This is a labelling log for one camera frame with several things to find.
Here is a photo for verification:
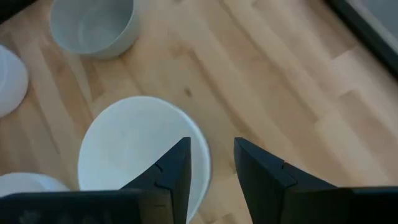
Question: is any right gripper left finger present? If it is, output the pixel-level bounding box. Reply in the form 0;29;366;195
120;136;192;224

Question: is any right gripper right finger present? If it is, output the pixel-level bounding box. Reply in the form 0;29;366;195
233;136;340;224

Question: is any medium white bowl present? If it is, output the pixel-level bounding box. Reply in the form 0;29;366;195
76;95;213;224

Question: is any large white bowl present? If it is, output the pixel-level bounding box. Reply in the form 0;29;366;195
0;43;30;119
0;172;71;198

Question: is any light grey bowl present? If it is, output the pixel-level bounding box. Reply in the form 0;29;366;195
49;0;141;60

